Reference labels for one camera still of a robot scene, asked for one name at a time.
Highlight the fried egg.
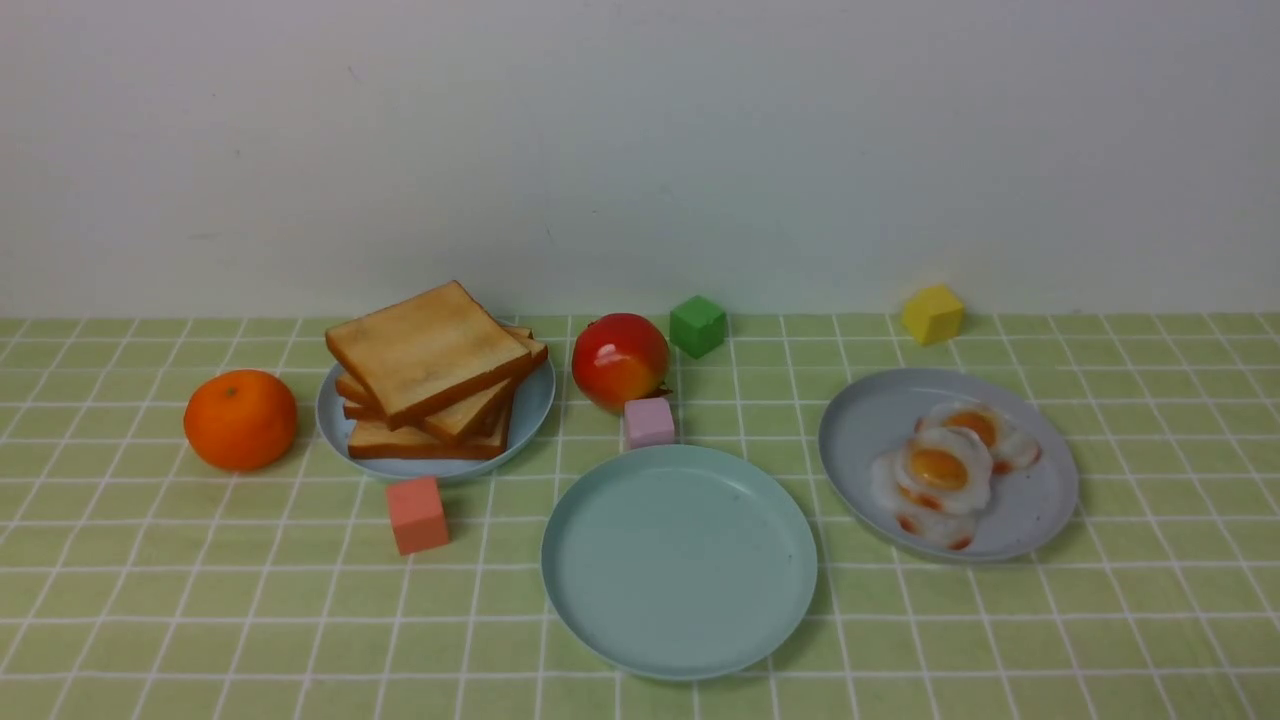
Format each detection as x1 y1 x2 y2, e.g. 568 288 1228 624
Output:
892 427 995 515
914 401 1042 477
870 452 977 551

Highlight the red apple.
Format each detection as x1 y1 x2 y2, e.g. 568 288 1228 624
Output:
571 313 671 415

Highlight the pink cube block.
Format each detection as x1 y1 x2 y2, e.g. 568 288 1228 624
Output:
623 397 676 451

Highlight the green cube block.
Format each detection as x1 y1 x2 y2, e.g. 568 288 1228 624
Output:
669 295 728 359

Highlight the light blue bread plate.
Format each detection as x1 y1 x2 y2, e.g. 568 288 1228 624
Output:
315 360 557 483

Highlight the teal empty plate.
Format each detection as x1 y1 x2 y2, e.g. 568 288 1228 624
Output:
540 445 819 682

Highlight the salmon red cube block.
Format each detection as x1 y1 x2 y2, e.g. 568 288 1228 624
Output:
385 477 451 556

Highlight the yellow cube block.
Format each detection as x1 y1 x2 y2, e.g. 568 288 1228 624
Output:
900 284 966 346

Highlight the grey blue egg plate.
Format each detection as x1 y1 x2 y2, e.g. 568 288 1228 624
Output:
818 368 1080 562

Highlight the orange mandarin fruit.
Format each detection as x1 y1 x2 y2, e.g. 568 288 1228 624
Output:
183 369 298 473

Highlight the green checkered tablecloth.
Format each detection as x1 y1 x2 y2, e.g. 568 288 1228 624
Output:
1 313 1279 719

